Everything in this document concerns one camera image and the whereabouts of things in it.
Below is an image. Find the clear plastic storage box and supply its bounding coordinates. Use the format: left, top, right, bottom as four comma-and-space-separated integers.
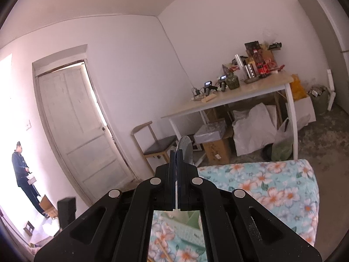
194, 123, 227, 144

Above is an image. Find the yellow bag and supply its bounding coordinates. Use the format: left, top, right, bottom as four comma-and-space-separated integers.
289, 74, 308, 101

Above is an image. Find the cardboard box with dark lid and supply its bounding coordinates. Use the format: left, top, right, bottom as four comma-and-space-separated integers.
245, 41, 276, 66

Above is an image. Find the white-legged table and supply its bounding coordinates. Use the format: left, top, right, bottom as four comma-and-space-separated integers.
161, 70, 299, 160

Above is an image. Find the open cardboard box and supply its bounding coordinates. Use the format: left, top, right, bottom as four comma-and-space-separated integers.
39, 195, 58, 219

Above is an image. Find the floral blue blanket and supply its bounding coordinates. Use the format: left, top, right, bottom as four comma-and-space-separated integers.
149, 159, 320, 262

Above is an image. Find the white carton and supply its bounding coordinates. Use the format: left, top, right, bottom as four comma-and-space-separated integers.
293, 95, 317, 123

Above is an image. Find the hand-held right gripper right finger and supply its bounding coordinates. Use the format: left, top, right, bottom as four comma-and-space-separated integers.
177, 150, 322, 262

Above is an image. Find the white tube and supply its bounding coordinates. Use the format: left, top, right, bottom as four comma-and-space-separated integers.
327, 69, 336, 111

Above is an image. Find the black box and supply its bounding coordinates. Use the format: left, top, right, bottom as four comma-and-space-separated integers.
57, 197, 77, 230

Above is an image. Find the power strip with plugs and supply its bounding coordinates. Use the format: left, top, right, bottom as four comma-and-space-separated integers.
192, 87, 217, 103

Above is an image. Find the white panel door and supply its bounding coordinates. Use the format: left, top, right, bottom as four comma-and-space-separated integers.
37, 61, 137, 194

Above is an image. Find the green glass jar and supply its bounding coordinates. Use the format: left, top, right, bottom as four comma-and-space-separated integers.
226, 74, 240, 90

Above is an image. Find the grey fridge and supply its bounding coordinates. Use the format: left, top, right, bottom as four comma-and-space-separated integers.
297, 0, 349, 115

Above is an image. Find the metal canister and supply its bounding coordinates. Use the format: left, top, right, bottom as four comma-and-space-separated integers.
243, 63, 257, 79

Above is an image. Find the white woven sack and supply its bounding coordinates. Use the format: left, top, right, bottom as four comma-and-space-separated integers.
232, 102, 279, 156

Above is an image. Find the green and white plastic bag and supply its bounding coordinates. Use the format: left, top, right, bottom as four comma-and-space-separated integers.
271, 118, 294, 161

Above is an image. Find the red-label drink bottle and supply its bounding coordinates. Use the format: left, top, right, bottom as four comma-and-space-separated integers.
252, 49, 270, 78

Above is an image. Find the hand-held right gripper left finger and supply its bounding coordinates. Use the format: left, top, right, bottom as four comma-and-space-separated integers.
34, 150, 178, 262

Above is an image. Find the green sack with jars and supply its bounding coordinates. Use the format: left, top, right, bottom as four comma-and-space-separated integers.
308, 85, 330, 114

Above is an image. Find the wooden chair with dark seat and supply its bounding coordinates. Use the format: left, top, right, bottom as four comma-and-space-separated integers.
131, 121, 179, 174

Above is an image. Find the green plastic utensil basket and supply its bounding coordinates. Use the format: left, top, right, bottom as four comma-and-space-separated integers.
164, 211, 204, 241

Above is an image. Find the brown cardboard box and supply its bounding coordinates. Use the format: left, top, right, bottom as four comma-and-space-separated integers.
203, 136, 231, 164

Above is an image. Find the metal spoon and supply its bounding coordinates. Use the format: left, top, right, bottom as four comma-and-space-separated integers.
177, 136, 195, 167

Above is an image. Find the pile of wooden chopsticks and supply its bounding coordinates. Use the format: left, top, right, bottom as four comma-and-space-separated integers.
149, 239, 176, 262

